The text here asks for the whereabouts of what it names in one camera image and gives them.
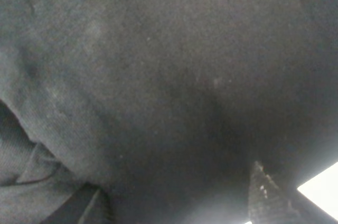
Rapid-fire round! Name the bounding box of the black printed t-shirt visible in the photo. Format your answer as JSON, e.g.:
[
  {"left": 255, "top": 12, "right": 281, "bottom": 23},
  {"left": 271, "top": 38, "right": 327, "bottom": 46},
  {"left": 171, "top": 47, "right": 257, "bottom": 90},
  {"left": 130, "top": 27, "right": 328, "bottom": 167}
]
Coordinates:
[{"left": 1, "top": 0, "right": 337, "bottom": 223}]

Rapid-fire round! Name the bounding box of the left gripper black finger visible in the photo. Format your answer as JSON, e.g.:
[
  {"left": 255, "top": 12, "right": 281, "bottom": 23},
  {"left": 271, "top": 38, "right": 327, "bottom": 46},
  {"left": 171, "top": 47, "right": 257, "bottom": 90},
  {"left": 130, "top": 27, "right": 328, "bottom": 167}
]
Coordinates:
[{"left": 248, "top": 161, "right": 304, "bottom": 224}]

